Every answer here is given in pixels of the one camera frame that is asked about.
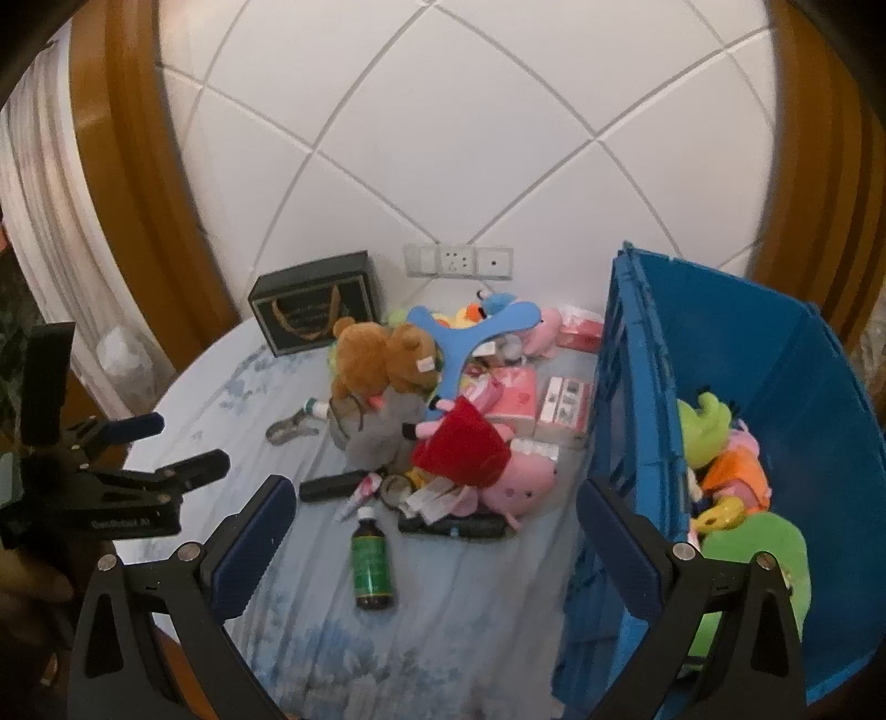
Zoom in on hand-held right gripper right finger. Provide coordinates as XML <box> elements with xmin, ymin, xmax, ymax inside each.
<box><xmin>576</xmin><ymin>477</ymin><xmax>811</xmax><ymax>720</ymax></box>

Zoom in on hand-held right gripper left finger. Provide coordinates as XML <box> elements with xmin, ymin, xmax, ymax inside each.
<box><xmin>67</xmin><ymin>475</ymin><xmax>298</xmax><ymax>720</ymax></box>

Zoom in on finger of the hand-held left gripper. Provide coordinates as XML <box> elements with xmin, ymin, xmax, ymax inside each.
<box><xmin>65</xmin><ymin>413</ymin><xmax>166</xmax><ymax>465</ymax></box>
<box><xmin>83</xmin><ymin>449</ymin><xmax>232</xmax><ymax>500</ymax></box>

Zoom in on black remote control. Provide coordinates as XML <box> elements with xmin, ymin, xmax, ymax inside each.
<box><xmin>299</xmin><ymin>469</ymin><xmax>378</xmax><ymax>503</ymax></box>

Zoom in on dark bottle green label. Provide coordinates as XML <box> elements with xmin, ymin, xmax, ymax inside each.
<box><xmin>353</xmin><ymin>505</ymin><xmax>393</xmax><ymax>611</ymax></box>

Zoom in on long black case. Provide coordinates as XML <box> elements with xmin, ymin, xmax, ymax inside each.
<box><xmin>398</xmin><ymin>512</ymin><xmax>508</xmax><ymax>541</ymax></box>

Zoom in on blue plastic crate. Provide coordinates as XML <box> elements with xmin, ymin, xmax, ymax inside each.
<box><xmin>554</xmin><ymin>241</ymin><xmax>886</xmax><ymax>720</ymax></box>

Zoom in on grey plush toy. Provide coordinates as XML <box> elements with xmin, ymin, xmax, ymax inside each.
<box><xmin>328</xmin><ymin>384</ymin><xmax>423</xmax><ymax>472</ymax></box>

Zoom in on pink pig plush red dress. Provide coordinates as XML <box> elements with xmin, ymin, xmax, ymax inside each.
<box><xmin>403</xmin><ymin>398</ymin><xmax>560</xmax><ymax>517</ymax></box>

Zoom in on person's left hand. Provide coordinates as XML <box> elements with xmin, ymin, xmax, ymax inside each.
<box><xmin>0</xmin><ymin>540</ymin><xmax>105</xmax><ymax>645</ymax></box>

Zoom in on yellow toy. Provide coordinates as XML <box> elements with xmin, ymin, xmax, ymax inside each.
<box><xmin>692</xmin><ymin>498</ymin><xmax>749</xmax><ymax>534</ymax></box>

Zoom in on white tube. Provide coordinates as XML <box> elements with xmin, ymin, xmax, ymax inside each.
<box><xmin>336</xmin><ymin>472</ymin><xmax>384</xmax><ymax>523</ymax></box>

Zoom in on pink pig plush orange dress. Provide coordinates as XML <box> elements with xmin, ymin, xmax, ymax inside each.
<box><xmin>699</xmin><ymin>419</ymin><xmax>772</xmax><ymax>510</ymax></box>

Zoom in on green frog plush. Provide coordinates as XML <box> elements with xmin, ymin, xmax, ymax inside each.
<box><xmin>677</xmin><ymin>391</ymin><xmax>736</xmax><ymax>475</ymax></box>

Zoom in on large green plush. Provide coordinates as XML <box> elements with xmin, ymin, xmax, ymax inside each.
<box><xmin>682</xmin><ymin>512</ymin><xmax>811</xmax><ymax>680</ymax></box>

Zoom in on white red carton pack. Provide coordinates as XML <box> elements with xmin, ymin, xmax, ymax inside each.
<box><xmin>536</xmin><ymin>376</ymin><xmax>596</xmax><ymax>439</ymax></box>

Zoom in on pink white tissue pack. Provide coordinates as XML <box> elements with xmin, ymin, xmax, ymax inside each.
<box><xmin>485</xmin><ymin>366</ymin><xmax>539</xmax><ymax>425</ymax></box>

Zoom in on light blue bed sheet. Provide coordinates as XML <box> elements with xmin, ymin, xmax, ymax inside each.
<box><xmin>104</xmin><ymin>318</ymin><xmax>624</xmax><ymax>720</ymax></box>

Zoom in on black gift box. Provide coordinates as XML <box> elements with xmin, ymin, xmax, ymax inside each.
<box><xmin>248</xmin><ymin>253</ymin><xmax>380</xmax><ymax>357</ymax></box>

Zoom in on white paper packets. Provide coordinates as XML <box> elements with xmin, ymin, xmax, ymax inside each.
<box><xmin>398</xmin><ymin>477</ymin><xmax>478</xmax><ymax>517</ymax></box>

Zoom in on white curtain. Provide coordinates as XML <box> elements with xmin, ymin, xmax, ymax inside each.
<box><xmin>0</xmin><ymin>42</ymin><xmax>174</xmax><ymax>430</ymax></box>

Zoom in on pink soft bag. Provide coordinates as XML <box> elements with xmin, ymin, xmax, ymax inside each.
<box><xmin>460</xmin><ymin>370</ymin><xmax>503</xmax><ymax>416</ymax></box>

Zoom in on brown teddy bear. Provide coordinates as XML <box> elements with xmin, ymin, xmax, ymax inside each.
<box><xmin>328</xmin><ymin>317</ymin><xmax>444</xmax><ymax>409</ymax></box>

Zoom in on small pink pig plush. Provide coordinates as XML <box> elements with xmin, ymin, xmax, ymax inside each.
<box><xmin>516</xmin><ymin>305</ymin><xmax>565</xmax><ymax>357</ymax></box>

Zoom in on blue boomerang toy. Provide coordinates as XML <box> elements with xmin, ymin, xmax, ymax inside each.
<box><xmin>406</xmin><ymin>301</ymin><xmax>544</xmax><ymax>422</ymax></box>

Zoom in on colourful bird plush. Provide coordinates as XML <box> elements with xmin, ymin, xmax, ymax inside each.
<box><xmin>429</xmin><ymin>289</ymin><xmax>519</xmax><ymax>332</ymax></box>

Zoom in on plastic wrapped roll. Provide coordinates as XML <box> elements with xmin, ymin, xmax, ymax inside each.
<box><xmin>848</xmin><ymin>325</ymin><xmax>886</xmax><ymax>395</ymax></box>

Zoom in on wooden frame beside curtain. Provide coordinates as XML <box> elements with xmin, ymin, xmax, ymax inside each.
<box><xmin>69</xmin><ymin>0</ymin><xmax>243</xmax><ymax>389</ymax></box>

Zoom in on white single-hole wall socket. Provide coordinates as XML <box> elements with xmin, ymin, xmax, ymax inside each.
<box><xmin>475</xmin><ymin>245</ymin><xmax>514</xmax><ymax>279</ymax></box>

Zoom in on wooden frame beside roll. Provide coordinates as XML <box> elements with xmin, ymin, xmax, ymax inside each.
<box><xmin>751</xmin><ymin>0</ymin><xmax>886</xmax><ymax>347</ymax></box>

